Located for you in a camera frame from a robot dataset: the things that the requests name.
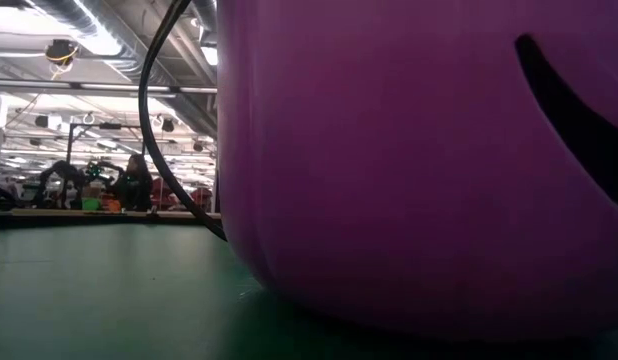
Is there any round ceiling device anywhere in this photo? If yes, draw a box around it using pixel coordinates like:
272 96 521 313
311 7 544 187
43 38 81 67

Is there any silver ceiling pipe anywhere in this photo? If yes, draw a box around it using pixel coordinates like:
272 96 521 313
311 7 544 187
0 78 219 97

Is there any person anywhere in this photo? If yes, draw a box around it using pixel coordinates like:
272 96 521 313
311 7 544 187
111 153 154 212

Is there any black aluminium table frame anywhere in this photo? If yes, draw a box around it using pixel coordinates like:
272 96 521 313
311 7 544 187
0 217 223 230

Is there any black background frame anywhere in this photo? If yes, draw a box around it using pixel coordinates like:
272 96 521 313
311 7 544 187
65 121 149 166

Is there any purple plastic bucket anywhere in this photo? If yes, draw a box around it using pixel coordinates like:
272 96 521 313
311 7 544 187
137 0 618 342

